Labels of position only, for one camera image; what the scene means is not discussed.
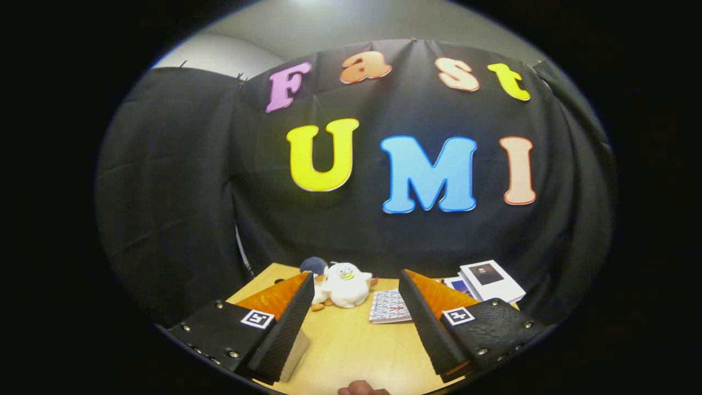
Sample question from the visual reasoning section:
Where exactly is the grey patterned cover book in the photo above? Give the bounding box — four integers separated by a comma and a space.
369, 289, 412, 324

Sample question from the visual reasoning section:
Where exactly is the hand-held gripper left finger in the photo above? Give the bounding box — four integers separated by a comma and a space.
167, 272, 316, 385

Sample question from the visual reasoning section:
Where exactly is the black backdrop cloth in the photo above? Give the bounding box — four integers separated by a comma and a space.
94, 38, 618, 330

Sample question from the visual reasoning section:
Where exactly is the beige fabric storage box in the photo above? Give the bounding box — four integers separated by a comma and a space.
280, 329, 312, 383

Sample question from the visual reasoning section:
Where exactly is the white duck plush toy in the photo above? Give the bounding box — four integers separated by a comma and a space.
322, 262, 379, 309

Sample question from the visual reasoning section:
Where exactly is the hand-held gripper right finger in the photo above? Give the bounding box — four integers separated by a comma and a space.
399, 269, 548, 383

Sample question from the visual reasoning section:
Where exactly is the white cord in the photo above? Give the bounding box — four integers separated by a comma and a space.
236, 228, 254, 275

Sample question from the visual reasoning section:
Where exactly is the grey penguin plush toy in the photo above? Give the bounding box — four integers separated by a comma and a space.
300, 256, 330, 312

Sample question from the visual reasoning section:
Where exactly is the white book with dark picture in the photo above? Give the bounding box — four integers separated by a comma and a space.
460, 260, 526, 304

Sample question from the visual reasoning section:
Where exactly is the white book with blue picture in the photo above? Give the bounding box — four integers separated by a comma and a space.
441, 277, 478, 300

